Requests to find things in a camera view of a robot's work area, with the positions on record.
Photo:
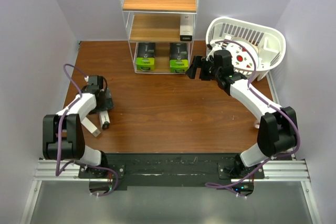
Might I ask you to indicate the aluminium frame rail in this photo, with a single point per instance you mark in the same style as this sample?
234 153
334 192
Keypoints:
168 113

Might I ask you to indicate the small silver box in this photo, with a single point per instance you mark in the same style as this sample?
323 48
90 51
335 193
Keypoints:
90 127

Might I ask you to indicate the narrow silver razor box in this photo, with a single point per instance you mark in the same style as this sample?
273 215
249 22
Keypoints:
186 27

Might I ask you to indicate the pink ceramic mug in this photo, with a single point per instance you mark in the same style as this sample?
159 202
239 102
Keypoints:
256 124

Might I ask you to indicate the black green razor box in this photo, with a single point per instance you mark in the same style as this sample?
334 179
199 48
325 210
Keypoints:
145 60
178 57

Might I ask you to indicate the white plastic dish basket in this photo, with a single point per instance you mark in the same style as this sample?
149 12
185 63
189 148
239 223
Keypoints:
270 42

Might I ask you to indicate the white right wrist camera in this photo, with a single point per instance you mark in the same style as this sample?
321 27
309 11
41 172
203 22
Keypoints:
211 48

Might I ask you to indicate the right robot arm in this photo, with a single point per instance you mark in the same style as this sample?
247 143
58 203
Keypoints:
278 129

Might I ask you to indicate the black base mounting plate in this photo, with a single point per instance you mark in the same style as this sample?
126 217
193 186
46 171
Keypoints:
172 169

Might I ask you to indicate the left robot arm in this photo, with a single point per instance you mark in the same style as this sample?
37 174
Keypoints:
63 139

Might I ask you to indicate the watermelon pattern plate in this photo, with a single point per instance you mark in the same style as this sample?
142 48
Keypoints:
243 58

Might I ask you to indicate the silver box with H logo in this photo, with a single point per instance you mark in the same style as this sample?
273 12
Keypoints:
104 119

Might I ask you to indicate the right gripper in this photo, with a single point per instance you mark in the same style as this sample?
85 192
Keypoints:
197 62

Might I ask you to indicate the white wire wooden shelf rack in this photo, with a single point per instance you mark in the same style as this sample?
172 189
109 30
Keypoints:
156 21

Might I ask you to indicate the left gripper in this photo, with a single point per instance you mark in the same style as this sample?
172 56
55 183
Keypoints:
107 104

